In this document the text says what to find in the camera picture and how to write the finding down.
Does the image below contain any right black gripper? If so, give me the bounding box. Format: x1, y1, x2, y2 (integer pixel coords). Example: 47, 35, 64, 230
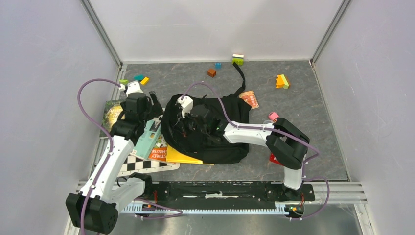
174, 108, 208, 138

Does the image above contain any black student backpack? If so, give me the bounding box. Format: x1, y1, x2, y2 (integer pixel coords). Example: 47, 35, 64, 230
160, 61, 252, 165

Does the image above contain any yellow book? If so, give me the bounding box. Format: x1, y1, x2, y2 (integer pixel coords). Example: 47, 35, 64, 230
166, 145, 211, 165

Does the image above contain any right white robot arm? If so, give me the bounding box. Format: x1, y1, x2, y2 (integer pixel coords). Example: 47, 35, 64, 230
176, 102, 310, 200

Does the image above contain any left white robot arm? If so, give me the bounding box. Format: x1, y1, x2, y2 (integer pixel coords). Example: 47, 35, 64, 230
66, 91, 163, 235

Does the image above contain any yellow orange block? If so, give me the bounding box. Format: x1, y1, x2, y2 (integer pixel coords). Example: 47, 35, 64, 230
140, 77, 149, 86

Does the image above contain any teal book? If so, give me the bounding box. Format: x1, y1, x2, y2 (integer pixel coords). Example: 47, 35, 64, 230
131, 119, 161, 160

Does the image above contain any teal block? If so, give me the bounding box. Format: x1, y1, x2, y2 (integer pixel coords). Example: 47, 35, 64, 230
134, 75, 144, 81

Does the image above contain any green half round block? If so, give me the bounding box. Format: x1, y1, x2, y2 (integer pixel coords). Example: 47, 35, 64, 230
119, 79, 129, 85

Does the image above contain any orange treehouse book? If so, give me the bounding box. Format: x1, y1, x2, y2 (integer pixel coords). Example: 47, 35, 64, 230
148, 134, 168, 162

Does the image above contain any dark green fantasy book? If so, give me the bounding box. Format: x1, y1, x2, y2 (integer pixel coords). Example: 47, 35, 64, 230
101, 99, 124, 133

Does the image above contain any brown orange cube block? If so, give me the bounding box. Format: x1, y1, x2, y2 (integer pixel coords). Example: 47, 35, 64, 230
207, 68, 217, 78

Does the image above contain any black white chessboard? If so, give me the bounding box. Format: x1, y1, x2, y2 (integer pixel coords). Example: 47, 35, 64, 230
118, 153, 180, 177

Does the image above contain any small orange spiral notebook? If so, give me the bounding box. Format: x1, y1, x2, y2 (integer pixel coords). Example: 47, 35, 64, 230
238, 91, 259, 109

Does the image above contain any small blue block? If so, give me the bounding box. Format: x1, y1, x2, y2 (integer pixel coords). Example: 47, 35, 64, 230
215, 62, 222, 69

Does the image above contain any green white block stack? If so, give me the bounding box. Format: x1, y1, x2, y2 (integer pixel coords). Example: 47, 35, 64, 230
232, 54, 244, 66

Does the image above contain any pink capped marker tube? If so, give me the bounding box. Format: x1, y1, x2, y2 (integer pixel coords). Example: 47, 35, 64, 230
268, 112, 279, 122

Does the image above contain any red window toy brick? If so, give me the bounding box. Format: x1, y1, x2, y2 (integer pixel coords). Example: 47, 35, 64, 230
269, 153, 282, 166

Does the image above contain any orange green block stack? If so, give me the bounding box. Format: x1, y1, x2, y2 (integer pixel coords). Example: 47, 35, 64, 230
276, 74, 290, 89

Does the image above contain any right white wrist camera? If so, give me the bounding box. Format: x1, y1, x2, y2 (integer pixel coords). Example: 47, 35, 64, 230
176, 95, 193, 118

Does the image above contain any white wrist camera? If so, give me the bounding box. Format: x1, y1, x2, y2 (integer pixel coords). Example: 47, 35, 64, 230
118, 81, 143, 96
176, 95, 193, 118

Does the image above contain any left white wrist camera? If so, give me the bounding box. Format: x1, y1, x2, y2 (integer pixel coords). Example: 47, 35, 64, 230
118, 81, 143, 96

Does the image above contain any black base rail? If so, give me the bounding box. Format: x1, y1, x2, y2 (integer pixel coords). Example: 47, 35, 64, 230
91, 172, 317, 215

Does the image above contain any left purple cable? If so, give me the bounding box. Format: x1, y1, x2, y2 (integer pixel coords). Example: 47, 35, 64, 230
77, 78, 127, 235

